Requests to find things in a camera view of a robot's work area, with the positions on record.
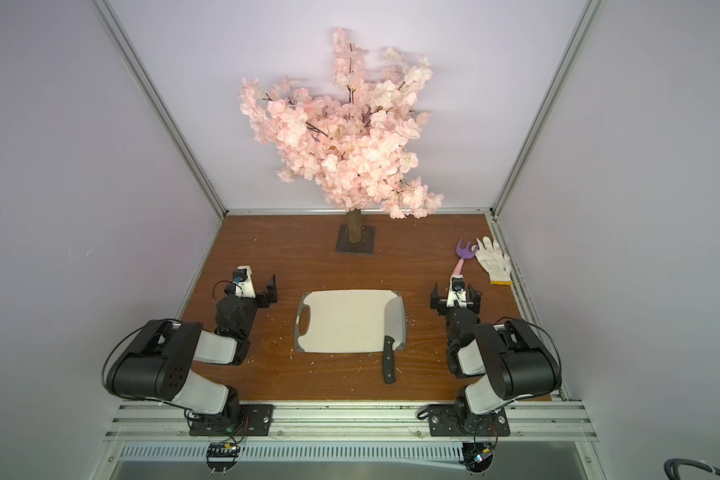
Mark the black handled kitchen knife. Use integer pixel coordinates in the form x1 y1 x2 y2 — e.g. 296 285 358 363
382 296 406 385

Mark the white grey cutting board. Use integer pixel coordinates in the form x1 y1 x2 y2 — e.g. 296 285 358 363
294 289 407 354

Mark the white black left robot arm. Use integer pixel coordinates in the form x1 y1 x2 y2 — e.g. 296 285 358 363
100 266 278 432

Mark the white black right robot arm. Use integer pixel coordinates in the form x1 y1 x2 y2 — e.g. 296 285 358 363
430 276 563 425

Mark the right circuit board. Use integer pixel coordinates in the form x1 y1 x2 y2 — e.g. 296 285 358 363
461 442 495 474

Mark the circuit board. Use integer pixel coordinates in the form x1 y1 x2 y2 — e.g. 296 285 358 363
461 442 495 474
205 441 242 475

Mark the left circuit board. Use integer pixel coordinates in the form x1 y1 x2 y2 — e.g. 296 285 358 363
205 441 242 475

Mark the purple pink garden fork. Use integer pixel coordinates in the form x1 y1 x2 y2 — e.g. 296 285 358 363
451 239 478 276

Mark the white work glove yellow cuff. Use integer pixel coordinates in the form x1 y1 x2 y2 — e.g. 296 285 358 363
475 236 512 285

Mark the pink cherry blossom tree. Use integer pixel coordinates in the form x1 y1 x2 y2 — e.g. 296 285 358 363
239 28 444 219

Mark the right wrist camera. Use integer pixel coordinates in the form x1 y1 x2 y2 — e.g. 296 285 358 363
446 275 468 308

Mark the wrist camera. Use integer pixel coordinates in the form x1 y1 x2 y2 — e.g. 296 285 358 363
232 265 256 299
446 275 468 308

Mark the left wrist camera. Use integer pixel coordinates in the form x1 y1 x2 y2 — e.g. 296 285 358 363
232 265 256 299

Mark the dark metal tree base plate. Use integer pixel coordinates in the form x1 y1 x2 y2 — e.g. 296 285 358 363
335 224 375 255

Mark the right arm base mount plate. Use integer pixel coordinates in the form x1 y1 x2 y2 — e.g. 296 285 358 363
417 404 511 438

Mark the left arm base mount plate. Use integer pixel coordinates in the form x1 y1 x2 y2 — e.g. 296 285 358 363
185 403 274 437

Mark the aluminium front rail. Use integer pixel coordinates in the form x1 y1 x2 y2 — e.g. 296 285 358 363
105 401 598 442

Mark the black cable bottom right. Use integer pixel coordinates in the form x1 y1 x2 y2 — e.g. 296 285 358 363
663 458 720 480

